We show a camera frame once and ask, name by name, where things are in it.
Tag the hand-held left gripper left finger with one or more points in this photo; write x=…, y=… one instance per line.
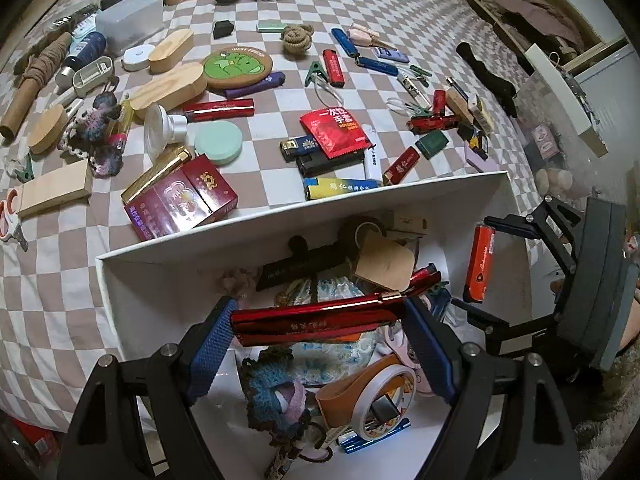
x=210, y=350

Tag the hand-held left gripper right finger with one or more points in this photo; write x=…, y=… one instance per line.
x=430, y=360

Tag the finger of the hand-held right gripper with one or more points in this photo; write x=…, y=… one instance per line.
x=515, y=224
x=505, y=335

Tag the orange lighter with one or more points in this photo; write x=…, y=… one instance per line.
x=479, y=265

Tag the white cardboard box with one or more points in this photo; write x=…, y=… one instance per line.
x=150, y=300

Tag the long red glossy box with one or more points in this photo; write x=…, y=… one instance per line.
x=310, y=320

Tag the pink white soft item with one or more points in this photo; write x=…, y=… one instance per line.
x=402, y=352

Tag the lavender card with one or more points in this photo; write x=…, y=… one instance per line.
x=485, y=162

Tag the blue crochet piece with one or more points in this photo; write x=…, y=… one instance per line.
x=267, y=390

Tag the white orange tape roll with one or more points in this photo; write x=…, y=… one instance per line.
x=367, y=395

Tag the clear plastic storage bin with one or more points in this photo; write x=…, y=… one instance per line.
x=560, y=160

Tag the red glossy slim case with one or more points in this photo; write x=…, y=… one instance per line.
x=425, y=277

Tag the black yellow lighter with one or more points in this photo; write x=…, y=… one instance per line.
x=477, y=143

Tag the blue metallic lighter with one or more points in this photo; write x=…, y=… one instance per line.
x=370, y=440

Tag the patterned tissue packet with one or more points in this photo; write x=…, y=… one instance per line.
x=330, y=360

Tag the small wooden block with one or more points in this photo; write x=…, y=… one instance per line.
x=410, y=221

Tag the brown paper card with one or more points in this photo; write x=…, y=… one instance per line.
x=385, y=262

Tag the white yellow pack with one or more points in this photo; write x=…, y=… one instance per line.
x=482, y=115

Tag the black flat case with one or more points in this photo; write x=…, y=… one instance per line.
x=300, y=267

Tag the beige shaggy rug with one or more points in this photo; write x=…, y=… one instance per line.
x=610, y=410

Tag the red pocket knife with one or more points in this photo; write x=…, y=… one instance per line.
x=434, y=121

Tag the white wooden shelf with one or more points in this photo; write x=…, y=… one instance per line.
x=570, y=100

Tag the small red lighter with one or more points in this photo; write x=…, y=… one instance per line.
x=439, y=100

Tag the black sock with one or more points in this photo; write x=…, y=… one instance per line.
x=487, y=77

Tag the red cigarette carton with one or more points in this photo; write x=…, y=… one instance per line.
x=180, y=200

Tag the black tape roll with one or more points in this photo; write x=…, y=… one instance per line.
x=350, y=227

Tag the clear silver lighter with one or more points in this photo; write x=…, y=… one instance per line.
x=412, y=88

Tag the yellow blue lighter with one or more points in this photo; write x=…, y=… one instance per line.
x=340, y=188

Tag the green clothespin clip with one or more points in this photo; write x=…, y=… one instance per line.
x=420, y=72
x=315, y=72
x=24, y=172

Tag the red foil packet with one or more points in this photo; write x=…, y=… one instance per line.
x=334, y=130

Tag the mint green round compact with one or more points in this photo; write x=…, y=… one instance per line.
x=217, y=142

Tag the lavender lighter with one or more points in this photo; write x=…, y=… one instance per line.
x=389, y=54

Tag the pile of brown clothes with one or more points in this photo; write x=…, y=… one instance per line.
x=535, y=5

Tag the black blue lighter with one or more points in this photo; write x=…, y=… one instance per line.
x=300, y=147

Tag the clear plastic funnel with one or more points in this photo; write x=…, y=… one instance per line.
x=160, y=132

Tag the pink lighter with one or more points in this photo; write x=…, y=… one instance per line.
x=117, y=141

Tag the checkered bed sheet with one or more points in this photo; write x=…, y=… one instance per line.
x=275, y=120

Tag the orange white scissors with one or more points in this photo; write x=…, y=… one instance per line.
x=7, y=220

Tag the long dark red lighter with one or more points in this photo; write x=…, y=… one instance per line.
x=220, y=109

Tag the large wooden oval box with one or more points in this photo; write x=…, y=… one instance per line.
x=167, y=89

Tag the purple lighter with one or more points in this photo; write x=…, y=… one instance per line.
x=260, y=85

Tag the green dinosaur coaster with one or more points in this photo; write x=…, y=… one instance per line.
x=232, y=67

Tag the white tape measure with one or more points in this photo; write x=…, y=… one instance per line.
x=137, y=57

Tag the medium wooden oval box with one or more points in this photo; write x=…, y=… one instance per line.
x=170, y=51

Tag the cardboard tube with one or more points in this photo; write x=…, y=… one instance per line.
x=20, y=105

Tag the black wedge piece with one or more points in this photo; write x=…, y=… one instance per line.
x=223, y=29

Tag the dark blue bottle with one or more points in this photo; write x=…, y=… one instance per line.
x=82, y=52

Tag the brown knotted stockings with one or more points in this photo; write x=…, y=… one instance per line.
x=45, y=57

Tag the translucent plastic box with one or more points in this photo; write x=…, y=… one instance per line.
x=127, y=22

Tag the blue wet wipes pack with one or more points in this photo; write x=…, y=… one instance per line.
x=85, y=25

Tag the dark foil packet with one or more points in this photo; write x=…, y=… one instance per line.
x=75, y=16

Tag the grey white handheld frame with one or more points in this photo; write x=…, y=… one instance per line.
x=92, y=74

